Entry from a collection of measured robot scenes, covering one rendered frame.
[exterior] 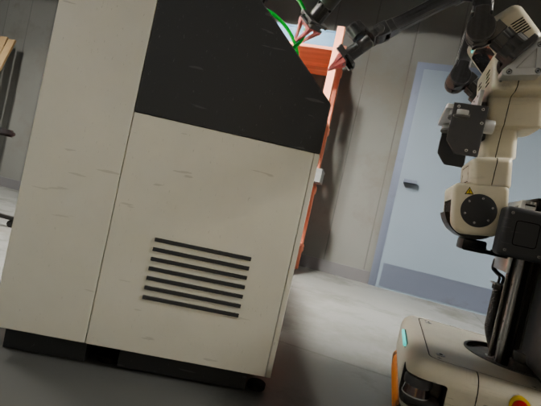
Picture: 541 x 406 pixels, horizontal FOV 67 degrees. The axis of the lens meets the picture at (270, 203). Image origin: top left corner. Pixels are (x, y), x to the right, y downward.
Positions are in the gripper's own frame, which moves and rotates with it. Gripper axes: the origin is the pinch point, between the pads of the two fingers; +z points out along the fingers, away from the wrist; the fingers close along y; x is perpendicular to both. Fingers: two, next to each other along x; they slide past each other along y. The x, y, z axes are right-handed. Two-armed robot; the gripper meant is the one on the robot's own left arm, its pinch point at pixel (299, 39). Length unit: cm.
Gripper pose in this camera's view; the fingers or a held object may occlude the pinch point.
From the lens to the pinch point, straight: 158.4
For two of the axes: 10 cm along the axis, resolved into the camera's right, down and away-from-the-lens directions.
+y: -6.3, 0.9, -7.7
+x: 4.9, 8.1, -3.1
